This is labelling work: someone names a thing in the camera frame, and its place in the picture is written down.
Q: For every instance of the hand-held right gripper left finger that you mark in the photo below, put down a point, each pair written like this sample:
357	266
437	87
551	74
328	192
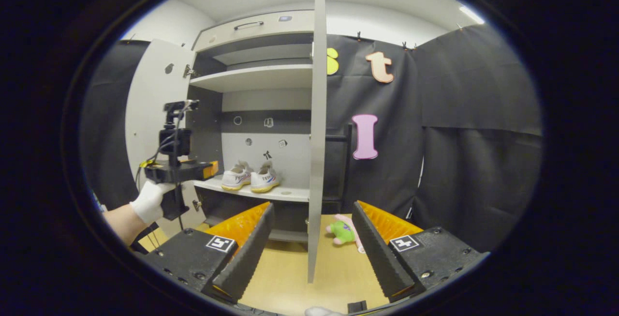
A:
249	253

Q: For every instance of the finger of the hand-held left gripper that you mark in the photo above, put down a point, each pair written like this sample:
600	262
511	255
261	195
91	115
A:
211	170

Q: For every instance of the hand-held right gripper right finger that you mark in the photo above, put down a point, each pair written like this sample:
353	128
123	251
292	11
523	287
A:
377	253

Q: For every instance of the white shoe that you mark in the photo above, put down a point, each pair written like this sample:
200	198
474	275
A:
265	180
237	179

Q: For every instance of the grey shoe cabinet door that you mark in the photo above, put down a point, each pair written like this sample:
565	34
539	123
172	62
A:
316	137
150	88

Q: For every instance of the grey white shoe cabinet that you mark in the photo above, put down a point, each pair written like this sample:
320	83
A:
251	76

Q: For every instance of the beige cabinet drawer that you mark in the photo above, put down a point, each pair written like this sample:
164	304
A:
271	30

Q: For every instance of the green pink plush toy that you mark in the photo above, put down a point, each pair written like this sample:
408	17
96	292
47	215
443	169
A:
342	233

